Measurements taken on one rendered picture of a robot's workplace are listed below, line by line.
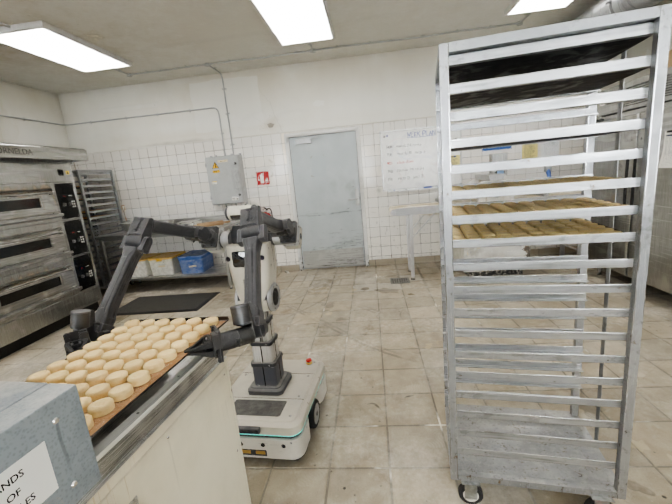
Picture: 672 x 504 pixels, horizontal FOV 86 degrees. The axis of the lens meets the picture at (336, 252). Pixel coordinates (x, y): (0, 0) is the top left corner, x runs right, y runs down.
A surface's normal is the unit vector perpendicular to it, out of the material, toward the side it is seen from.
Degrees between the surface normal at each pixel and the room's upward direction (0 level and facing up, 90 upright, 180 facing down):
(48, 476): 90
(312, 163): 90
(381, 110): 90
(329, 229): 90
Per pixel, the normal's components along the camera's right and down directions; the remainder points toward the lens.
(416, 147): -0.09, 0.22
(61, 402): 0.98, -0.04
